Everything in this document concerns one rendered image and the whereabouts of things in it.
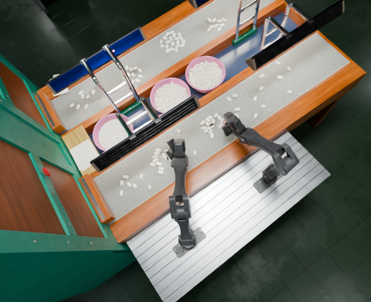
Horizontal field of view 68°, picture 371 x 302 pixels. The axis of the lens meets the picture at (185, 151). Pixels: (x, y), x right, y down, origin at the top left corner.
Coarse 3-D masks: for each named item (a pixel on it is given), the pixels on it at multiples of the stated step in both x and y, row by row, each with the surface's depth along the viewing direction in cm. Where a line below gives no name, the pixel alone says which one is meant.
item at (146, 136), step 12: (192, 96) 139; (180, 108) 139; (192, 108) 142; (168, 120) 139; (144, 132) 137; (156, 132) 140; (120, 144) 135; (132, 144) 137; (96, 156) 137; (108, 156) 135; (120, 156) 138; (96, 168) 136
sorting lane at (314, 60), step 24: (312, 48) 183; (264, 72) 181; (288, 72) 179; (312, 72) 178; (240, 96) 177; (264, 96) 176; (288, 96) 174; (192, 120) 176; (216, 120) 174; (240, 120) 172; (192, 144) 170; (216, 144) 168; (120, 168) 170; (144, 168) 168; (168, 168) 167; (192, 168) 165; (144, 192) 164; (120, 216) 160
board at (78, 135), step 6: (72, 132) 178; (78, 132) 178; (84, 132) 177; (66, 138) 177; (72, 138) 177; (78, 138) 176; (84, 138) 176; (90, 138) 176; (66, 144) 176; (72, 144) 175; (78, 144) 175; (96, 150) 172; (90, 168) 168; (84, 174) 168; (90, 174) 168
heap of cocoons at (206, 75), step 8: (200, 64) 189; (208, 64) 187; (216, 64) 187; (192, 72) 188; (200, 72) 187; (208, 72) 186; (216, 72) 187; (192, 80) 185; (200, 80) 185; (208, 80) 185; (216, 80) 183; (200, 88) 182; (208, 88) 182
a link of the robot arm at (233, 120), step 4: (232, 116) 146; (236, 116) 144; (228, 120) 145; (232, 120) 143; (236, 120) 141; (232, 124) 143; (236, 124) 142; (240, 124) 143; (232, 128) 146; (236, 128) 144; (240, 128) 144; (244, 128) 145; (240, 132) 144; (240, 140) 142; (244, 140) 141
